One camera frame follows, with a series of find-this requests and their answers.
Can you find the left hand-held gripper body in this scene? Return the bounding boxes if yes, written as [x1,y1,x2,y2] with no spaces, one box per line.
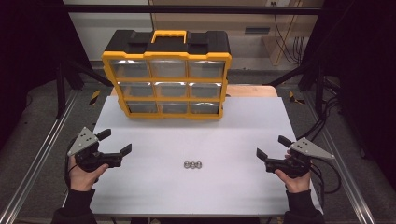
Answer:
[66,126,123,173]

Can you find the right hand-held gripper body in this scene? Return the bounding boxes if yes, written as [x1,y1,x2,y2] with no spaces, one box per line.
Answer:
[264,136,336,179]

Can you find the clear plastic drawer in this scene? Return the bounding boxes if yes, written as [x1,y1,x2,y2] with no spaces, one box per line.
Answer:
[109,59,151,78]

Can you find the yellow black organizer cabinet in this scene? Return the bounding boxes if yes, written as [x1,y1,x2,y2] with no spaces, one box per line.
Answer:
[101,29,233,120]

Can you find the person's right hand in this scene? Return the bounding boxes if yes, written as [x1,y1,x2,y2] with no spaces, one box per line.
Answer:
[274,150,313,194]

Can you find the person's left hand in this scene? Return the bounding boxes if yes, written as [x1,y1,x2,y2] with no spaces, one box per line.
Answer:
[67,154,110,192]

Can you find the yellow clamp left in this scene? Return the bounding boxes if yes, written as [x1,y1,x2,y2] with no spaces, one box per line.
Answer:
[88,89,102,106]

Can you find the yellow clamp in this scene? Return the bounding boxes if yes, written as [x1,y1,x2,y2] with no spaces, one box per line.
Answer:
[88,89,102,106]
[288,91,306,105]

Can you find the yellow clamp right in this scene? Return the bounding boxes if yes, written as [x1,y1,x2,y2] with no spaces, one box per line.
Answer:
[288,91,306,105]

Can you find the set of clear drawers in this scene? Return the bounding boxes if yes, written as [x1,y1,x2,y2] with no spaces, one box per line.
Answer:
[117,59,226,115]

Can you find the black curtain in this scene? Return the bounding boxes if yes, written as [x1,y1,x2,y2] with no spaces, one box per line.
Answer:
[0,0,92,150]
[301,0,396,189]

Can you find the grey vent plate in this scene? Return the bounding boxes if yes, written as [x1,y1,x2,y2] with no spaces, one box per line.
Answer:
[244,27,271,35]

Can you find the bundle of black floor cables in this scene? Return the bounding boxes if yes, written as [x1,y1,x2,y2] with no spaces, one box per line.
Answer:
[295,76,341,142]

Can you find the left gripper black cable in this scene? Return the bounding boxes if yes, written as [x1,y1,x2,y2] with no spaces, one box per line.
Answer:
[63,138,78,189]

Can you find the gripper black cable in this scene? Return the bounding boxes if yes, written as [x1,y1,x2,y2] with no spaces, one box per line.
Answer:
[63,138,78,189]
[308,157,343,216]

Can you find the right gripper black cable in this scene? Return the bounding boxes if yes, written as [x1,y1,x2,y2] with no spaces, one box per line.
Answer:
[308,157,343,216]

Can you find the aluminium floor rail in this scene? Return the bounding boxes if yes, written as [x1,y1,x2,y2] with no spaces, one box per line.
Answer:
[303,92,377,224]
[0,89,79,224]

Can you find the black frame post with strut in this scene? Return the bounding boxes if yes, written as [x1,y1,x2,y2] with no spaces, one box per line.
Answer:
[266,58,327,119]
[55,58,114,119]

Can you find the black wall cables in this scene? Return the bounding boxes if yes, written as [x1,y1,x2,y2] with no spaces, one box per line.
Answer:
[273,1,305,66]

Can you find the yellow wall cable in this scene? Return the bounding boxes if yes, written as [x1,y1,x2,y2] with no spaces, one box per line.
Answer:
[274,0,304,67]

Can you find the black frame crossbar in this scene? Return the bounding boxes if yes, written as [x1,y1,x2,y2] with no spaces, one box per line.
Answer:
[62,4,325,16]

